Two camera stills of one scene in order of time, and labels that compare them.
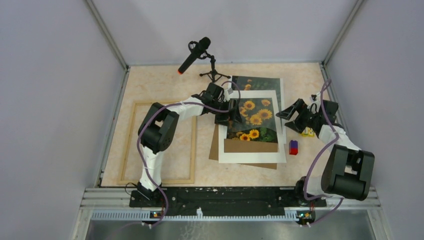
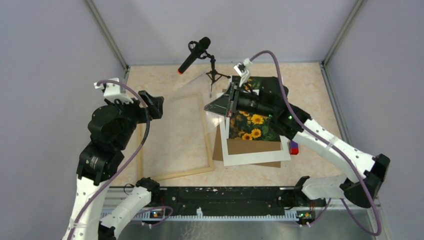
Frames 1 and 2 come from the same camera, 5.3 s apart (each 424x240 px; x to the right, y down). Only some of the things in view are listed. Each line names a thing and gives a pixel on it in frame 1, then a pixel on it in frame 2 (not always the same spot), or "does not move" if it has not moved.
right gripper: (297, 106) -> (226, 104)
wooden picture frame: (177, 182) -> (207, 141)
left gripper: (223, 119) -> (155, 104)
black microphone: (198, 50) does not move
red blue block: (293, 147) does not move
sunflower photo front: (258, 121) does not move
